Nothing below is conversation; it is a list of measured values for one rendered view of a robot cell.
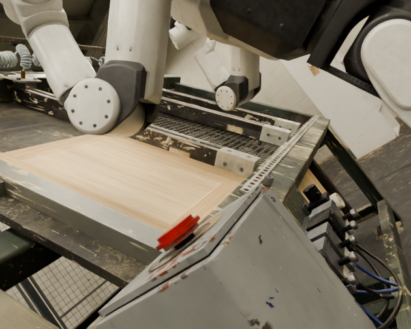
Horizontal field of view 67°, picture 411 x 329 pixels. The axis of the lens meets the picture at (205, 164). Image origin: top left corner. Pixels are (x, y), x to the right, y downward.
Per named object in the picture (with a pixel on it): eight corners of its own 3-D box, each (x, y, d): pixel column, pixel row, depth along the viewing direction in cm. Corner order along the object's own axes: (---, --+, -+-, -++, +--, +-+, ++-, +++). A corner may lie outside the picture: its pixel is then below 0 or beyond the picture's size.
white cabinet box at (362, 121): (398, 136, 398) (301, 14, 410) (357, 159, 434) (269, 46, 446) (400, 125, 445) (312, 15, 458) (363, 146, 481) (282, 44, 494)
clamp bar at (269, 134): (284, 148, 139) (299, 95, 131) (85, 91, 180) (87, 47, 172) (288, 144, 148) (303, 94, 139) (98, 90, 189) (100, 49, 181)
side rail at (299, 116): (307, 131, 216) (312, 116, 212) (173, 96, 254) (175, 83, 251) (308, 130, 223) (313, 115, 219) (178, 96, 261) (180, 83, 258)
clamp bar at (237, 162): (248, 185, 92) (267, 106, 84) (-10, 96, 133) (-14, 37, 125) (257, 175, 101) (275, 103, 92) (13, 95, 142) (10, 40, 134)
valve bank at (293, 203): (436, 408, 38) (315, 248, 39) (333, 424, 45) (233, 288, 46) (393, 230, 81) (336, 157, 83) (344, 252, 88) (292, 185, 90)
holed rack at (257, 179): (250, 195, 74) (250, 193, 74) (239, 191, 75) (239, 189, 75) (319, 116, 218) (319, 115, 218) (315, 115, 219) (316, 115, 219)
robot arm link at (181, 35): (191, 18, 108) (207, 39, 104) (164, 33, 107) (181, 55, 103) (184, -9, 97) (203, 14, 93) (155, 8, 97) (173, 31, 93)
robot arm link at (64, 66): (55, 60, 56) (106, 153, 55) (10, 40, 46) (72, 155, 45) (102, 27, 54) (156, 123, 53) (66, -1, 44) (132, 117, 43)
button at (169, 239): (196, 251, 21) (177, 226, 21) (159, 273, 23) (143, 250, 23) (218, 226, 24) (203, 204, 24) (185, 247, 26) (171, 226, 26)
